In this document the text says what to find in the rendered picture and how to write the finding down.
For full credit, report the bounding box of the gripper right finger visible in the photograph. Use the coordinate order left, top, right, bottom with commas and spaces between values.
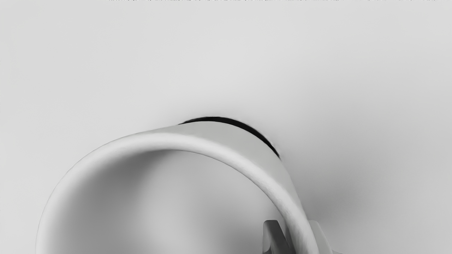
308, 220, 345, 254

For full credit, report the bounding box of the white ceramic mug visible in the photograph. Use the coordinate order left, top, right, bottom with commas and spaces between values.
35, 122, 321, 254

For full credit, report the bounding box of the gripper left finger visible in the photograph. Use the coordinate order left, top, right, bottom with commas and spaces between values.
262, 219, 294, 254

